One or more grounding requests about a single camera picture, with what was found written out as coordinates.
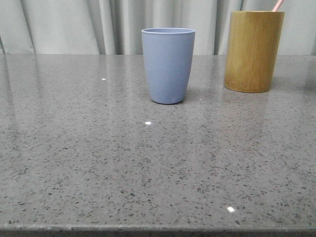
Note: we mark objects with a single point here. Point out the blue plastic cup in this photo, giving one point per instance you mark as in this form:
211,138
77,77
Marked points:
168,54

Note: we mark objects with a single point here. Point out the pink chopstick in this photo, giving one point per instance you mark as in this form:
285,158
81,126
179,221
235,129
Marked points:
277,5

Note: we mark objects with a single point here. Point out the bamboo wooden cup holder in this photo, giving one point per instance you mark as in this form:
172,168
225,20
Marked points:
252,50

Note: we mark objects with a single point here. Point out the grey curtain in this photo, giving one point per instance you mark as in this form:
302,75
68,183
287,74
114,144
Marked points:
113,26

